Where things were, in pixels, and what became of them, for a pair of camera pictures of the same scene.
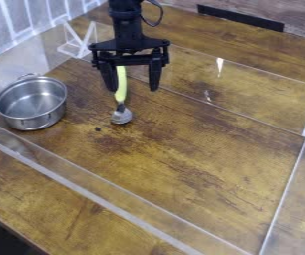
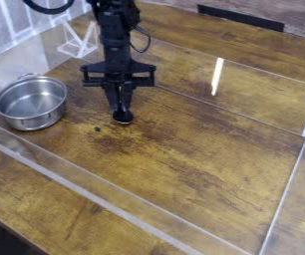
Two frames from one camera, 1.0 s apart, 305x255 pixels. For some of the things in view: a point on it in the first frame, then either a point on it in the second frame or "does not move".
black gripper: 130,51 -> 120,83
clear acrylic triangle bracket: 78,47 does not move
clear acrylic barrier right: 296,228 does not move
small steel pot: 31,102 does not move
